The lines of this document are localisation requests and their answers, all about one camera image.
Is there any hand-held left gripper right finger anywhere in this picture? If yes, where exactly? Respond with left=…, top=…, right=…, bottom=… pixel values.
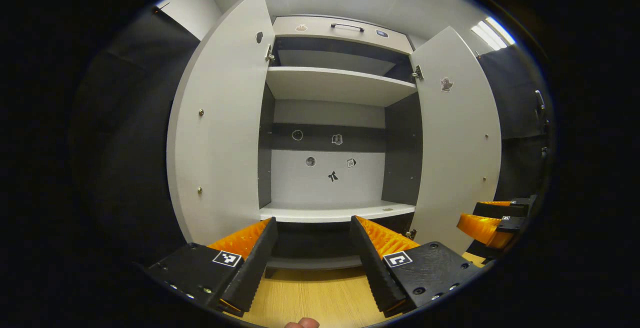
left=349, top=215, right=486, bottom=317

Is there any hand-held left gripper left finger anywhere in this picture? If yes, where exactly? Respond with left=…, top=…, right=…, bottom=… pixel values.
left=145, top=217, right=279, bottom=317

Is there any grey cabinet door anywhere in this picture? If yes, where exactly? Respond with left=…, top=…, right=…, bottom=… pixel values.
left=166, top=0, right=277, bottom=246
left=409, top=26, right=502, bottom=256

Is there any grey double-door shoe cabinet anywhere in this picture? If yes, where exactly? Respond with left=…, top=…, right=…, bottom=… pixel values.
left=257, top=15, right=425, bottom=278

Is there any grey cabinet shelf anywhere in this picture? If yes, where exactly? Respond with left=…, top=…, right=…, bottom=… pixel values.
left=265, top=66, right=418, bottom=107

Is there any grey cabinet drawer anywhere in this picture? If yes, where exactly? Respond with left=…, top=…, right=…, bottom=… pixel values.
left=272, top=15, right=416, bottom=56

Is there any black backdrop cloth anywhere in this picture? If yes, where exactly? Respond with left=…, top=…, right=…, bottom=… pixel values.
left=70, top=5, right=556, bottom=263

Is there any small ceiling light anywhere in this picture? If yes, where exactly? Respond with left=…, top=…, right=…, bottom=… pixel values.
left=470, top=16, right=517, bottom=51

